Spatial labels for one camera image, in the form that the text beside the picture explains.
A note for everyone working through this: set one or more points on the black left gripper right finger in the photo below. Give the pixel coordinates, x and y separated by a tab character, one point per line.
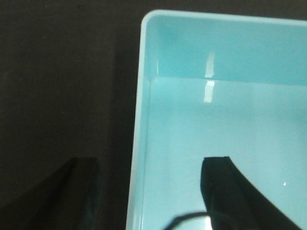
225	190

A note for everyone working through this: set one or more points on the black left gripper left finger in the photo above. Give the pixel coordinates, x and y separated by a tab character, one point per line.
65	200

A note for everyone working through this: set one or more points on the light blue plastic bin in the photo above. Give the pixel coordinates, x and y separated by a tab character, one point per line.
214	85

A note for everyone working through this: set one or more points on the black conveyor belt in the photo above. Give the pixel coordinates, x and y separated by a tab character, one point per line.
68	76

